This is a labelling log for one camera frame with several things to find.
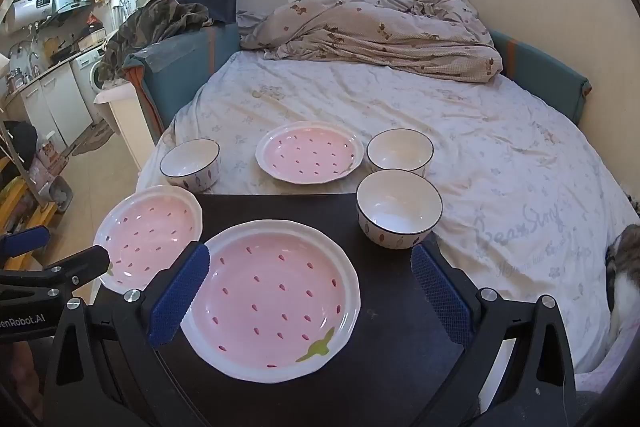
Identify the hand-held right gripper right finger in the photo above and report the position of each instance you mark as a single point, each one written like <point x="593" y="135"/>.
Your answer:
<point x="442" y="302"/>

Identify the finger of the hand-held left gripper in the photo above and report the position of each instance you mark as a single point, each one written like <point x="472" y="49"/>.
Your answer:
<point x="22" y="242"/>
<point x="85" y="264"/>

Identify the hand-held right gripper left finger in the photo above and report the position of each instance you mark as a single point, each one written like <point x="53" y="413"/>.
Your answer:
<point x="180" y="297"/>

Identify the pink strawberry-print plate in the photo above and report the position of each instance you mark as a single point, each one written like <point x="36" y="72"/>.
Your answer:
<point x="270" y="302"/>
<point x="145" y="237"/>
<point x="310" y="152"/>

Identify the white dark-rimmed bowl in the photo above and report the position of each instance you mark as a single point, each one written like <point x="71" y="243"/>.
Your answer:
<point x="192" y="159"/>
<point x="400" y="149"/>
<point x="397" y="207"/>

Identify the yellow wooden shelf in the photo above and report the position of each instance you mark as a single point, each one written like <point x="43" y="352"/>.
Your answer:
<point x="20" y="204"/>

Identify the black lap table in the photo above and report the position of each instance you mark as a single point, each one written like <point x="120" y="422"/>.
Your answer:
<point x="390" y="307"/>

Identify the grey storage bin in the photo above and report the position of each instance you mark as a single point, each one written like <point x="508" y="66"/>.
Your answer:
<point x="59" y="193"/>

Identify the grey floor rug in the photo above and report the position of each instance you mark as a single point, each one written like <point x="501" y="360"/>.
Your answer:
<point x="92" y="138"/>

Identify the white kitchen cabinets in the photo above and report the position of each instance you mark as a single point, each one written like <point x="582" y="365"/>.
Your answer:
<point x="50" y="107"/>

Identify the white nightstand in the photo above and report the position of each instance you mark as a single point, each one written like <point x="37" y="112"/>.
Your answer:
<point x="125" y="112"/>

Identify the white washing machine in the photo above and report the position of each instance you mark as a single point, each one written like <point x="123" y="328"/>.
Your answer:
<point x="92" y="74"/>

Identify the grey and white cat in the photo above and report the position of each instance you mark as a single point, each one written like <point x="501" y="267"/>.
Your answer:
<point x="625" y="287"/>

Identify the white water heater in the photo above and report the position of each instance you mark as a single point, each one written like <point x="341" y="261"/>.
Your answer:
<point x="32" y="7"/>

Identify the camouflage cloth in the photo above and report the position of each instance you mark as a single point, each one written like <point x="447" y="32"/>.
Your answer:
<point x="150" y="32"/>

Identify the beige printed blanket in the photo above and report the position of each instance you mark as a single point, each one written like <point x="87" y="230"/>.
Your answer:
<point x="375" y="27"/>

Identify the teal bed frame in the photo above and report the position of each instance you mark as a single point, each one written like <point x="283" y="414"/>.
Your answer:
<point x="185" y="57"/>

